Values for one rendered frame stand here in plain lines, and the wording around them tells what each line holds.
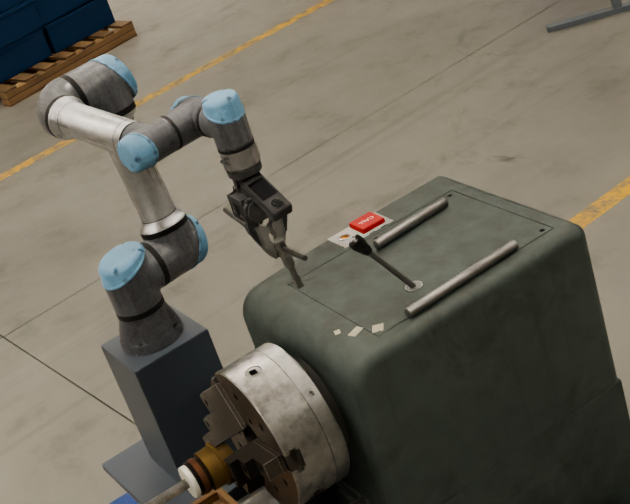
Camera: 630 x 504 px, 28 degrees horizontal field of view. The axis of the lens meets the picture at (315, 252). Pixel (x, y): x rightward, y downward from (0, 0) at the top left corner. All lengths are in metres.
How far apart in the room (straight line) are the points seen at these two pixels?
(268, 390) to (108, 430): 2.51
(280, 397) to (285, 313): 0.23
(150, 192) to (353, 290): 0.59
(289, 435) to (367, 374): 0.19
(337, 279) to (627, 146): 3.25
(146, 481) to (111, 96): 0.96
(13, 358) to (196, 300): 0.85
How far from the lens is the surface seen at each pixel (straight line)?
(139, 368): 2.89
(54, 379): 5.37
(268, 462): 2.41
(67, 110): 2.70
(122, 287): 2.87
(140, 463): 3.23
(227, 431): 2.51
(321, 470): 2.45
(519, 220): 2.64
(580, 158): 5.71
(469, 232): 2.64
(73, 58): 9.39
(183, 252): 2.92
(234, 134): 2.44
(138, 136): 2.45
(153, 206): 2.89
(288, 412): 2.40
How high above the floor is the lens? 2.49
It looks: 27 degrees down
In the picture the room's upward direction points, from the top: 19 degrees counter-clockwise
